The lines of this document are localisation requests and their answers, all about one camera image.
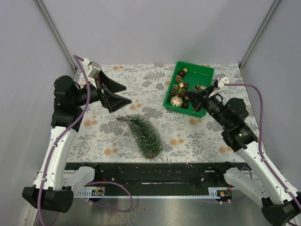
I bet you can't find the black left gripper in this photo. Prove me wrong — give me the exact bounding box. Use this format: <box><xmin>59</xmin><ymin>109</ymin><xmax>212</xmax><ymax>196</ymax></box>
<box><xmin>73</xmin><ymin>70</ymin><xmax>132</xmax><ymax>112</ymax></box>

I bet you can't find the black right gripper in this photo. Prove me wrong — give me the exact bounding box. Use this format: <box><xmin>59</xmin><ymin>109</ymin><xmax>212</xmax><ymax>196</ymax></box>
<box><xmin>184</xmin><ymin>85</ymin><xmax>230</xmax><ymax>129</ymax></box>

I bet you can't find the small green christmas tree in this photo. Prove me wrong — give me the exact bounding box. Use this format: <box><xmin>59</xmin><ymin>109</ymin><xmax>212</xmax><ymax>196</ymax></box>
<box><xmin>117</xmin><ymin>114</ymin><xmax>164</xmax><ymax>159</ymax></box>

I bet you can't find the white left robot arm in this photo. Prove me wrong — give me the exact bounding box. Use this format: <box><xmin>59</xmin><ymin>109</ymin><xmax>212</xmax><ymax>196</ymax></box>
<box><xmin>22</xmin><ymin>71</ymin><xmax>132</xmax><ymax>213</ymax></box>

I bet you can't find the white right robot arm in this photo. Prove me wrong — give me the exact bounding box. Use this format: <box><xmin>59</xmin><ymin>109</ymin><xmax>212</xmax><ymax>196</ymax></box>
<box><xmin>185</xmin><ymin>86</ymin><xmax>301</xmax><ymax>226</ymax></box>

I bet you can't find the small dark red bauble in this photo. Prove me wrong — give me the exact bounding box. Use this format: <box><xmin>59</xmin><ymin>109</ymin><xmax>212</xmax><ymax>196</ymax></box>
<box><xmin>182</xmin><ymin>103</ymin><xmax>189</xmax><ymax>109</ymax></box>

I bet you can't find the green plastic tray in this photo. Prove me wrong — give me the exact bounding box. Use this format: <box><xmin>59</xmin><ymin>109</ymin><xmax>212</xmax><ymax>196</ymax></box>
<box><xmin>163</xmin><ymin>61</ymin><xmax>214</xmax><ymax>118</ymax></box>

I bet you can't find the silver ribbed bauble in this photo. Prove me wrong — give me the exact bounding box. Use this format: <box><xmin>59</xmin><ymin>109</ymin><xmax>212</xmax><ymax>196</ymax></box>
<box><xmin>170</xmin><ymin>96</ymin><xmax>183</xmax><ymax>107</ymax></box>

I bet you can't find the frosted pine cone upper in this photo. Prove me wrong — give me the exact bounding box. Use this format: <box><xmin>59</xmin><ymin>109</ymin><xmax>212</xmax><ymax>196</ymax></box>
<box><xmin>175</xmin><ymin>75</ymin><xmax>183</xmax><ymax>83</ymax></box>

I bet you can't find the floral patterned table mat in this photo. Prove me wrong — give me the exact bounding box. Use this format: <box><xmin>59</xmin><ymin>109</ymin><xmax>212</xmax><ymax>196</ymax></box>
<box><xmin>67</xmin><ymin>63</ymin><xmax>270</xmax><ymax>163</ymax></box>

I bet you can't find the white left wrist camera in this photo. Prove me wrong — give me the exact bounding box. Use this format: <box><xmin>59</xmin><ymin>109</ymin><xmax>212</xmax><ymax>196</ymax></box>
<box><xmin>82</xmin><ymin>58</ymin><xmax>101</xmax><ymax>87</ymax></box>

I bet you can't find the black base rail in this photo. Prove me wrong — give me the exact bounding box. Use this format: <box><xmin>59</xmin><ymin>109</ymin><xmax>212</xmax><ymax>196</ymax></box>
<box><xmin>64</xmin><ymin>161</ymin><xmax>270</xmax><ymax>197</ymax></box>

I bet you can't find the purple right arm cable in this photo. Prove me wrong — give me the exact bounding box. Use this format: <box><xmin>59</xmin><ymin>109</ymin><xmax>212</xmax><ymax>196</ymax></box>
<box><xmin>218</xmin><ymin>82</ymin><xmax>301</xmax><ymax>226</ymax></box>

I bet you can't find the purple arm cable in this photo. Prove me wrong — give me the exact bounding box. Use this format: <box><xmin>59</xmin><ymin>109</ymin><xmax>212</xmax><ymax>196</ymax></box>
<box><xmin>37</xmin><ymin>54</ymin><xmax>135</xmax><ymax>226</ymax></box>
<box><xmin>218</xmin><ymin>82</ymin><xmax>301</xmax><ymax>226</ymax></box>

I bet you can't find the aluminium frame post left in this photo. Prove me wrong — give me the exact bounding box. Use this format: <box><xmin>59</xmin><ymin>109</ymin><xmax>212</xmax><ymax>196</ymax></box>
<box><xmin>34</xmin><ymin>0</ymin><xmax>77</xmax><ymax>72</ymax></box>

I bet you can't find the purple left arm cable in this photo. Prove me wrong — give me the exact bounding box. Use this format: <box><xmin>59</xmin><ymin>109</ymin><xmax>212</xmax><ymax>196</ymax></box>
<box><xmin>37</xmin><ymin>54</ymin><xmax>135</xmax><ymax>226</ymax></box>

